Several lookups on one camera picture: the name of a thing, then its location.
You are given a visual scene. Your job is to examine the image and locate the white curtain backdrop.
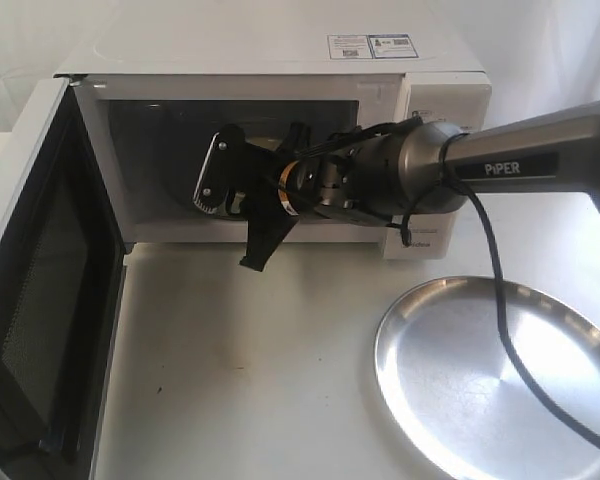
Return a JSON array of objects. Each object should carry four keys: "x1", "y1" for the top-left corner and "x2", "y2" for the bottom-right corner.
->
[{"x1": 0, "y1": 1, "x2": 600, "y2": 132}]

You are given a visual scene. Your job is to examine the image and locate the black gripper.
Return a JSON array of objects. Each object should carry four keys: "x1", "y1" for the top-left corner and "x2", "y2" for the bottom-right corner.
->
[{"x1": 229, "y1": 122, "x2": 311, "y2": 272}]

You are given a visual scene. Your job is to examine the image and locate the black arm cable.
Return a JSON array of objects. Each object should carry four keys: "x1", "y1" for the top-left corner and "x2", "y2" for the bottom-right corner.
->
[{"x1": 299, "y1": 119, "x2": 600, "y2": 459}]

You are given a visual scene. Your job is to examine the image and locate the white microwave door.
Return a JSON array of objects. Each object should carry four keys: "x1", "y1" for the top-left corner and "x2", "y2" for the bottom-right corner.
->
[{"x1": 0, "y1": 77, "x2": 124, "y2": 479}]

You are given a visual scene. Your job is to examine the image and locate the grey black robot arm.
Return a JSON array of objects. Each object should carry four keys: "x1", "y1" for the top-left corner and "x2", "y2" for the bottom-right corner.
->
[{"x1": 228, "y1": 100, "x2": 600, "y2": 271}]

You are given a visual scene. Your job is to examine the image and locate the white microwave oven body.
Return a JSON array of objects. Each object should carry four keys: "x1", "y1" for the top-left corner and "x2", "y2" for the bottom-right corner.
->
[{"x1": 56, "y1": 4, "x2": 492, "y2": 258}]

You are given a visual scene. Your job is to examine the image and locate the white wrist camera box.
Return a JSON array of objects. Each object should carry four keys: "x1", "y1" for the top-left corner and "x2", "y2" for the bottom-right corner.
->
[{"x1": 193, "y1": 124, "x2": 245, "y2": 215}]

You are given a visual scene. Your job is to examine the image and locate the round stainless steel plate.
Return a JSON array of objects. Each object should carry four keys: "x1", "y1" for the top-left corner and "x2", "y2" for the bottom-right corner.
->
[{"x1": 374, "y1": 276, "x2": 600, "y2": 479}]

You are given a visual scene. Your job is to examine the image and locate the blue white label sticker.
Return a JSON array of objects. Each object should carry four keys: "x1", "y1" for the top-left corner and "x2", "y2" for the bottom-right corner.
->
[{"x1": 327, "y1": 33, "x2": 419, "y2": 60}]

